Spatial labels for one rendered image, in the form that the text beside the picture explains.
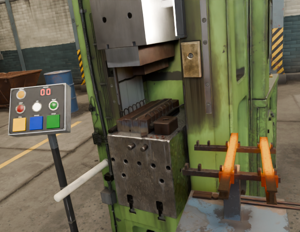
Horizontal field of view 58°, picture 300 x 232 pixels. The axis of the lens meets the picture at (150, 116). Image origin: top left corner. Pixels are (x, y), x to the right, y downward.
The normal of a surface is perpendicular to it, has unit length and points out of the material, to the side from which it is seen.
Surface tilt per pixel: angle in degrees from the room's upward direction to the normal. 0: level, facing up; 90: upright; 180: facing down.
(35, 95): 60
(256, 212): 0
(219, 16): 90
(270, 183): 0
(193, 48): 90
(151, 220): 90
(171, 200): 90
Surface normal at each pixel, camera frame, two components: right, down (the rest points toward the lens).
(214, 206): -0.11, -0.95
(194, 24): -0.48, 0.30
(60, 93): -0.11, -0.22
